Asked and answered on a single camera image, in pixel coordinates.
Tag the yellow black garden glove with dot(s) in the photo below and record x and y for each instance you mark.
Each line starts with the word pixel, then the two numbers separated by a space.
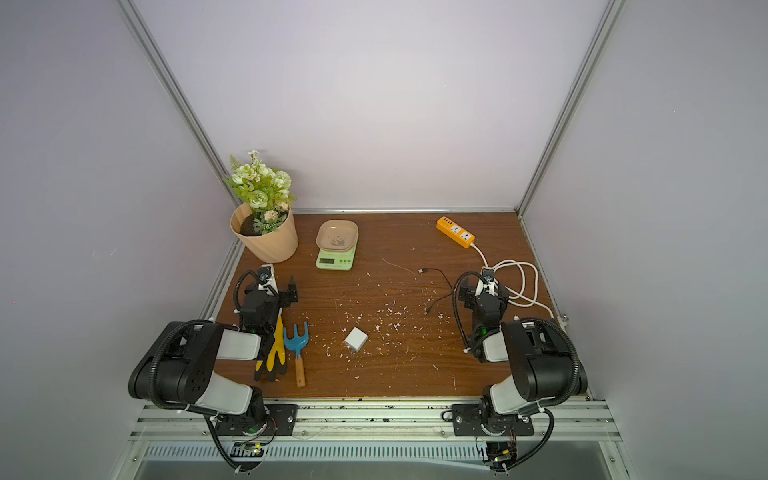
pixel 275 363

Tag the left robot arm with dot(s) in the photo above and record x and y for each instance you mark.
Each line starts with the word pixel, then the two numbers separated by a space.
pixel 177 372

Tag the blue garden fork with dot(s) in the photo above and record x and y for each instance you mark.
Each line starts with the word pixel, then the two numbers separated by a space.
pixel 296 343

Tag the green white artificial flowers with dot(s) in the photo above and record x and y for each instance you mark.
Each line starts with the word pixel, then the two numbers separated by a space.
pixel 265 190

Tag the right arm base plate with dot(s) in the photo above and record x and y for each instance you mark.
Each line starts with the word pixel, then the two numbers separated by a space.
pixel 473 420

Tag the beige panda bowl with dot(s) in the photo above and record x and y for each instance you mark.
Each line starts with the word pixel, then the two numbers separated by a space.
pixel 337 235

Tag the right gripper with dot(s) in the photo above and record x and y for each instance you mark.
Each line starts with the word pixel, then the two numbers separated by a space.
pixel 484 299

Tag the orange power strip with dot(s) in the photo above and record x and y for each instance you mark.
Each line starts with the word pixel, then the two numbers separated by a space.
pixel 455 232

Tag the white usb charger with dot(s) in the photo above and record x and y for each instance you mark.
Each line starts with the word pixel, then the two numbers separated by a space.
pixel 356 339

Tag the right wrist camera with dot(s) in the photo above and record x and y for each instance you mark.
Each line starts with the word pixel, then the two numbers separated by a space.
pixel 488 284

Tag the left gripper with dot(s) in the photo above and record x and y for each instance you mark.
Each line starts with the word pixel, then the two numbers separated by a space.
pixel 293 295

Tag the beige flower pot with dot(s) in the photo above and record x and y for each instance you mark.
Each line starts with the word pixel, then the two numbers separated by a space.
pixel 274 247

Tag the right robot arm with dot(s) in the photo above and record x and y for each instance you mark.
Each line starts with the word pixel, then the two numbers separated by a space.
pixel 545 368

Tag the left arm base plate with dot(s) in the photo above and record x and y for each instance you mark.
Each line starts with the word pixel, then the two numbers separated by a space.
pixel 277 419

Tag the green electronic scale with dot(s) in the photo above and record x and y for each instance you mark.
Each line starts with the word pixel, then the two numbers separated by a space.
pixel 336 260

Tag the aluminium mounting rail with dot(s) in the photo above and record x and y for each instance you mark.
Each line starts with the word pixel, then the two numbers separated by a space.
pixel 375 419

